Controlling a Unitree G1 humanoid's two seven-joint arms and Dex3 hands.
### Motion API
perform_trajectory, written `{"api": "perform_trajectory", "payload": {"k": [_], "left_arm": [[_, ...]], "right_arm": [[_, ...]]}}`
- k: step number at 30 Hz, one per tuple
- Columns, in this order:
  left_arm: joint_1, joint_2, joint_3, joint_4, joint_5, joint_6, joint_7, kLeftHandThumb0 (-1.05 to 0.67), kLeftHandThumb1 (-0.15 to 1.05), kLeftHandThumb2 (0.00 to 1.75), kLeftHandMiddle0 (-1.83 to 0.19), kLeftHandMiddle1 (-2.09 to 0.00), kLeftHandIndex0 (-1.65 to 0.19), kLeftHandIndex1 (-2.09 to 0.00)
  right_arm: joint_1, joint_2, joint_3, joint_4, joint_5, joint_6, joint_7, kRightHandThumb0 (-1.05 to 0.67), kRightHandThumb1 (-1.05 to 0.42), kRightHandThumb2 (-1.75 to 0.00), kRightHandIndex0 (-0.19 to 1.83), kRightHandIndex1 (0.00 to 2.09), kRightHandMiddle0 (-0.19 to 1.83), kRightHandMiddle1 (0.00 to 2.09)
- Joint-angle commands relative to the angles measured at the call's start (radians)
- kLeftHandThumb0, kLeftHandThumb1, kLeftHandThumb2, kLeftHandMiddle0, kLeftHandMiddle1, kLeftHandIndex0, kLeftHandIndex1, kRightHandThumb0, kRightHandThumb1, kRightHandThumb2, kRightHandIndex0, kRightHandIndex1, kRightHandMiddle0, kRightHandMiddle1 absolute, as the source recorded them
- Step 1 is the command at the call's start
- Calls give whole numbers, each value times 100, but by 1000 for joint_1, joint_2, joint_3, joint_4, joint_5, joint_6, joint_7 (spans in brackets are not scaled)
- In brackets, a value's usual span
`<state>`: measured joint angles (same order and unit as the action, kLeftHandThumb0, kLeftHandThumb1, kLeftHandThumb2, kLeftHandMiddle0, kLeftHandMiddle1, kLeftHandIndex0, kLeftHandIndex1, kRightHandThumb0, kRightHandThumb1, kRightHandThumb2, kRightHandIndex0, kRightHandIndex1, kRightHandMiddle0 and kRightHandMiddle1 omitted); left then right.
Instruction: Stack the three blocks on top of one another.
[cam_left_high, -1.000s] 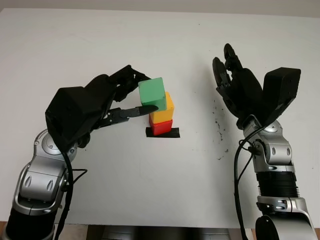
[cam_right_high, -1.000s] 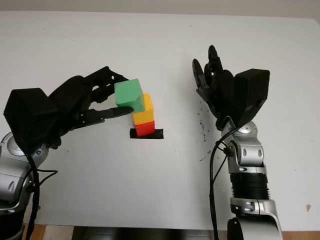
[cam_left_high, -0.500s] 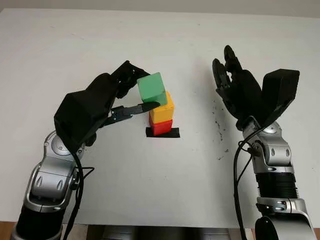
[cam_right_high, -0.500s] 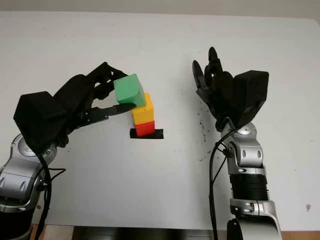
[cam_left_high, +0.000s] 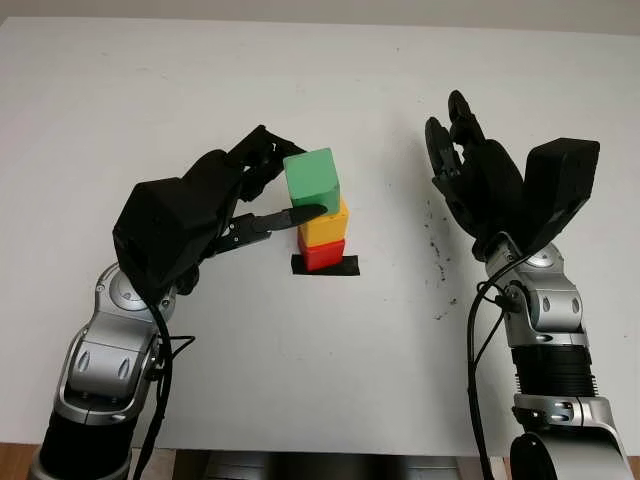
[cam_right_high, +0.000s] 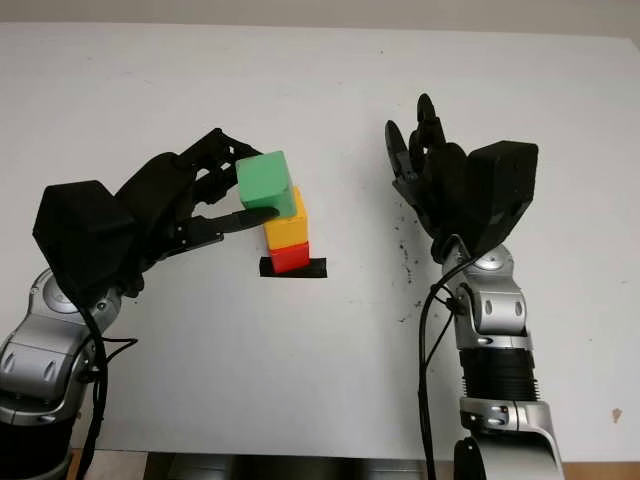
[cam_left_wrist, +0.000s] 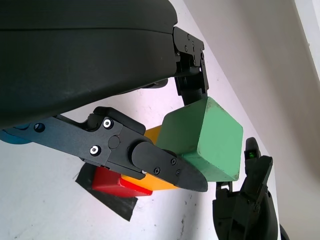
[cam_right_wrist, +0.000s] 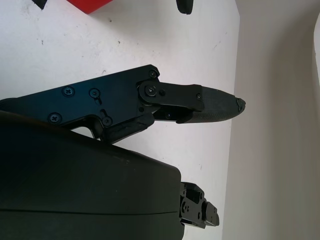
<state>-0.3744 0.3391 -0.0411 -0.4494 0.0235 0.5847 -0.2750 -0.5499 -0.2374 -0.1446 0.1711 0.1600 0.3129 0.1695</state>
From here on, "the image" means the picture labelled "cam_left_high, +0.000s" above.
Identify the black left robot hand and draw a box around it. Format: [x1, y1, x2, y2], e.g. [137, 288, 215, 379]
[171, 124, 330, 297]

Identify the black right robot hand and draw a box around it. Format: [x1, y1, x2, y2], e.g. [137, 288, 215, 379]
[424, 89, 529, 262]

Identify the green cube block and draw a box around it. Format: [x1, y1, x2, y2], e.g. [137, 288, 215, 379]
[282, 147, 342, 216]

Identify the yellow cube block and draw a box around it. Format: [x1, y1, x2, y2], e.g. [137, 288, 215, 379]
[298, 196, 350, 248]

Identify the red cube block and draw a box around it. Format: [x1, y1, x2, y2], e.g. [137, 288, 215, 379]
[298, 238, 347, 272]

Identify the black tape strip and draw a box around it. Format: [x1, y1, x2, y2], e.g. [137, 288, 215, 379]
[291, 253, 361, 278]

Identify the dark robot torso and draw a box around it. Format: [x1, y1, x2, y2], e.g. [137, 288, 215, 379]
[172, 449, 461, 480]

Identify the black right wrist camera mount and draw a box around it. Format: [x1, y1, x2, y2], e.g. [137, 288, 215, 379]
[519, 138, 601, 254]

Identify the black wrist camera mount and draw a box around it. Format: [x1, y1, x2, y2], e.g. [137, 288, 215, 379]
[112, 176, 224, 306]
[519, 138, 601, 254]

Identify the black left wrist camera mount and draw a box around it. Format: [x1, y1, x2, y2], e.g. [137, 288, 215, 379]
[112, 176, 224, 306]

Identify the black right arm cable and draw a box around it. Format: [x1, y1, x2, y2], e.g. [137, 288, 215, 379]
[466, 252, 531, 480]

